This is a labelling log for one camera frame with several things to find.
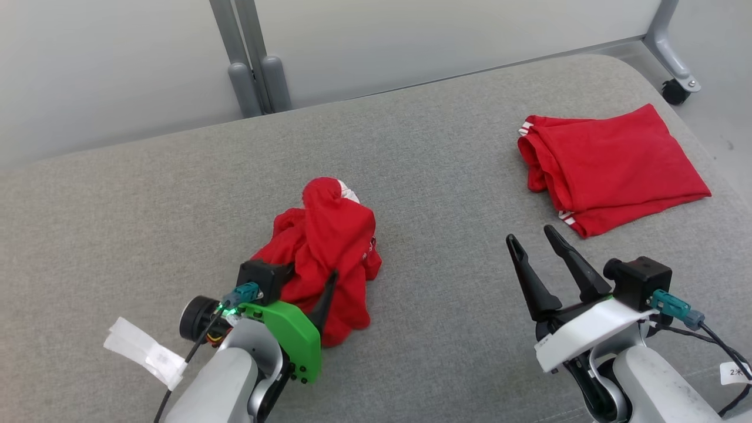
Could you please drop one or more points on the teal left camera connector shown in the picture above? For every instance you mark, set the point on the teal left camera connector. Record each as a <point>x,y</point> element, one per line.
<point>244,294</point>

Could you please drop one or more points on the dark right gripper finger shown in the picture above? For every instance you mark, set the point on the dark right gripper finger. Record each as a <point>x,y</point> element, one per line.
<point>534,288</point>
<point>581,273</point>

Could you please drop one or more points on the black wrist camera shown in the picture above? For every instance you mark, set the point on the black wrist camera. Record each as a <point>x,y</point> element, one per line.
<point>261,279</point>
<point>640,282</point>

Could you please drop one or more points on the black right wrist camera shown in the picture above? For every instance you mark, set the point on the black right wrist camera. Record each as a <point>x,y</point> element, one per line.
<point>640,282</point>

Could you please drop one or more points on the red shorts with white stripe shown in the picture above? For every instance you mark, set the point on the red shorts with white stripe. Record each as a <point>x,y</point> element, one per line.
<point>329,247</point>

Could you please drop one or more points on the red and white basketball jersey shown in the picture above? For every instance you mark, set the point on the red and white basketball jersey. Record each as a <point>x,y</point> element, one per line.
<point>617,164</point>

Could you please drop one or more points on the white partition with grey frame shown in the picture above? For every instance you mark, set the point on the white partition with grey frame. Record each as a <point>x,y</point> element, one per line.
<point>440,41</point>
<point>88,64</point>

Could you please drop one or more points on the teal camera connector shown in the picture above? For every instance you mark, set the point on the teal camera connector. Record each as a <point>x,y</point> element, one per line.
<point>244,294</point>
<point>672,305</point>

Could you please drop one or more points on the black caster wheel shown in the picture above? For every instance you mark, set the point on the black caster wheel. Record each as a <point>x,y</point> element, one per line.
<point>675,93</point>

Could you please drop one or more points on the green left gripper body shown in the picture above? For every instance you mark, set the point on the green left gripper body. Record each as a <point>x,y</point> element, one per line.
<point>296,338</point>

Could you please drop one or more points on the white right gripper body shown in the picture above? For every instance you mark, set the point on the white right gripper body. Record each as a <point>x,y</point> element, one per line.
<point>587,329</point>

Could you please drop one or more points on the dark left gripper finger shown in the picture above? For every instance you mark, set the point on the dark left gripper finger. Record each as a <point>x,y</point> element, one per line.
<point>326,305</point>
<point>286,273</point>

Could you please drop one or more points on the teal right camera connector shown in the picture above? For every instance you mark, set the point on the teal right camera connector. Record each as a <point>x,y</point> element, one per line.
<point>672,305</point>

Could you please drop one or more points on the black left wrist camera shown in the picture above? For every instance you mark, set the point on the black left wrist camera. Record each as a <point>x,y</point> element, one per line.
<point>261,279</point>

